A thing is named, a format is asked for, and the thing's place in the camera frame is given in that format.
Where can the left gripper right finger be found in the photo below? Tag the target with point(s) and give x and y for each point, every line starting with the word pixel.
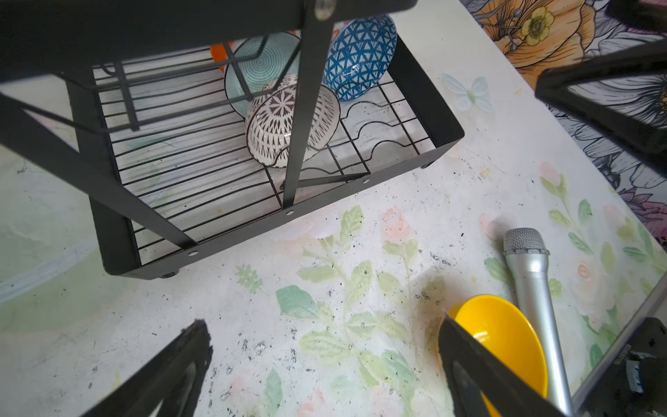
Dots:
pixel 474 373

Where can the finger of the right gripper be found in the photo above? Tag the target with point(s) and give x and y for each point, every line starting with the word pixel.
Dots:
pixel 621 95

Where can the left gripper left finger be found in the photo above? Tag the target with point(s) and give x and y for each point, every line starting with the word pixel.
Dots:
pixel 169 384

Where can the yellow plastic bowl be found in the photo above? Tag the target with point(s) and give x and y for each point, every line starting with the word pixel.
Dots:
pixel 502 329

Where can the white patterned yellow bowl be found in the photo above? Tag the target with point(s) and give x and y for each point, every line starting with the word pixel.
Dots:
pixel 270 122

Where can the blue triangle pattern bowl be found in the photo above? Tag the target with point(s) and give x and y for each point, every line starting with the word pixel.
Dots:
pixel 359 55

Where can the mint green ceramic bowl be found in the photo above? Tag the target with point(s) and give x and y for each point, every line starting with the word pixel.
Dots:
pixel 260 69

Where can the orange plastic bowl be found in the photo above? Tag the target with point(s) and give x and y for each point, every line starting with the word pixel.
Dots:
pixel 219 53

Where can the silver microphone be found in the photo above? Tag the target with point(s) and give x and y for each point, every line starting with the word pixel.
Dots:
pixel 528 261

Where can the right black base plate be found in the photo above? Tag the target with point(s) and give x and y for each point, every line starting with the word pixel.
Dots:
pixel 631 378

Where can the black wire dish rack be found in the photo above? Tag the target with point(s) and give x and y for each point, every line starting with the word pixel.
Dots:
pixel 123 101

